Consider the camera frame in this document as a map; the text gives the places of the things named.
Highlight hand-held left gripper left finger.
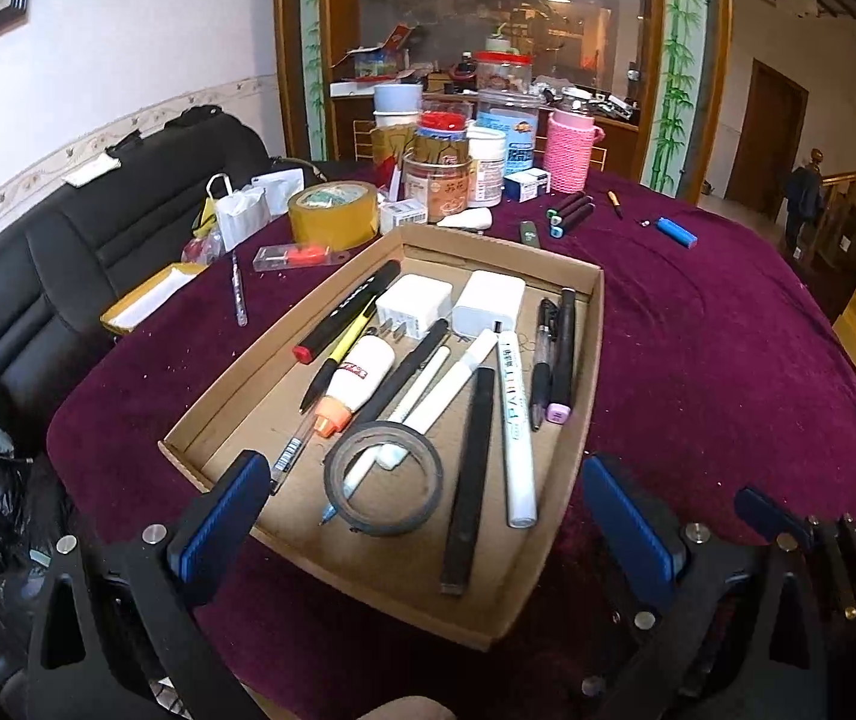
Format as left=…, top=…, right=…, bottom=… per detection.
left=26, top=450, right=273, bottom=720

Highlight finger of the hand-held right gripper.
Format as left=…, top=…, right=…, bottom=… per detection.
left=734, top=486, right=856, bottom=620

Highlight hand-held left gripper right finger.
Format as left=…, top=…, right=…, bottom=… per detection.
left=580, top=454, right=830, bottom=720

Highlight clear plastic pen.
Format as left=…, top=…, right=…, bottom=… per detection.
left=270, top=416, right=313, bottom=496

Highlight shallow cardboard box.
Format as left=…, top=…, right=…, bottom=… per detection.
left=158, top=223, right=605, bottom=650

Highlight black tape roll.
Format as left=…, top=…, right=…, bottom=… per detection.
left=323, top=422, right=444, bottom=537

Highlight white marker with print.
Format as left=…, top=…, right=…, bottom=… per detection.
left=495, top=330, right=540, bottom=530

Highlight black bar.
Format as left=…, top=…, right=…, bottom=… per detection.
left=439, top=366, right=496, bottom=597

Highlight black pen with clip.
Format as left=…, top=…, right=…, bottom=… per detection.
left=530, top=298, right=558, bottom=432

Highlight black marker with pink cap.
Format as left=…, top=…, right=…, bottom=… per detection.
left=546, top=287, right=577, bottom=425

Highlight white glue bottle orange cap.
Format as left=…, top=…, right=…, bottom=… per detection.
left=313, top=336, right=397, bottom=440

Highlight black marker with red cap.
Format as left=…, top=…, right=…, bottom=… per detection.
left=293, top=261, right=403, bottom=365

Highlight slim white pen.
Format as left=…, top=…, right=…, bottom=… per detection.
left=321, top=345, right=451, bottom=526

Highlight white charger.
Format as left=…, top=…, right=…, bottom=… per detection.
left=452, top=270, right=526, bottom=340
left=374, top=274, right=453, bottom=344

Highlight person's left hand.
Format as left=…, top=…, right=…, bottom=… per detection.
left=357, top=696, right=459, bottom=720

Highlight purple velvet tablecloth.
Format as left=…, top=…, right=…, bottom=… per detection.
left=45, top=161, right=856, bottom=720

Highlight yellow and white flat box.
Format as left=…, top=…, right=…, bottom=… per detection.
left=100, top=262, right=208, bottom=335

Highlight thin clear pen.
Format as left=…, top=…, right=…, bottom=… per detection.
left=230, top=251, right=249, bottom=328

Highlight red utility knife in pack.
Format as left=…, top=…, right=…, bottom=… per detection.
left=252, top=240, right=348, bottom=273

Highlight white plastic bag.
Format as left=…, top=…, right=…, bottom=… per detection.
left=214, top=184, right=271, bottom=253

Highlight black leather sofa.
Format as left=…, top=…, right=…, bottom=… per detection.
left=0, top=106, right=273, bottom=481

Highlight yellow tape roll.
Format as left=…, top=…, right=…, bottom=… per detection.
left=287, top=181, right=380, bottom=250

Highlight black marker with teal cap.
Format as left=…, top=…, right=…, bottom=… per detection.
left=554, top=199, right=596, bottom=238
left=550, top=195, right=586, bottom=232

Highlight small white carton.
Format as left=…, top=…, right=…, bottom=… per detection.
left=379, top=199, right=429, bottom=236

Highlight white rounded plastic piece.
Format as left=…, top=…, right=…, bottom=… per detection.
left=437, top=210, right=494, bottom=233

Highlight small white blue box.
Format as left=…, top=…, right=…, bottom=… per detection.
left=504, top=169, right=551, bottom=203

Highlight white paper sheet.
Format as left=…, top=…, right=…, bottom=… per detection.
left=62, top=152, right=123, bottom=188

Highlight brown wooden door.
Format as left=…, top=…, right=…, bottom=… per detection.
left=726, top=58, right=809, bottom=220

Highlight bottle in pink knitted sleeve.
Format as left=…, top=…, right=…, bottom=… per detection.
left=544, top=88, right=598, bottom=194

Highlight white plastic jar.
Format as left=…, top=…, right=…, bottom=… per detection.
left=467, top=127, right=508, bottom=208

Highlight brown patterned cup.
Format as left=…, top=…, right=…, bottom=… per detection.
left=369, top=124, right=418, bottom=200

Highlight clear jar with blue label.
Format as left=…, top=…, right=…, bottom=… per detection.
left=477, top=88, right=538, bottom=177

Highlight small red lid container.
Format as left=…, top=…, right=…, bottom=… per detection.
left=417, top=111, right=470, bottom=160

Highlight stacked paper cups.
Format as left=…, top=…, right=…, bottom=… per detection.
left=372, top=82, right=424, bottom=130

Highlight bamboo painted panel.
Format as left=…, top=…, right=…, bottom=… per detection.
left=649, top=0, right=708, bottom=190
left=299, top=0, right=328, bottom=160

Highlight clear jar with red lid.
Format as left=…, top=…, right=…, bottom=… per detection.
left=473, top=51, right=532, bottom=95

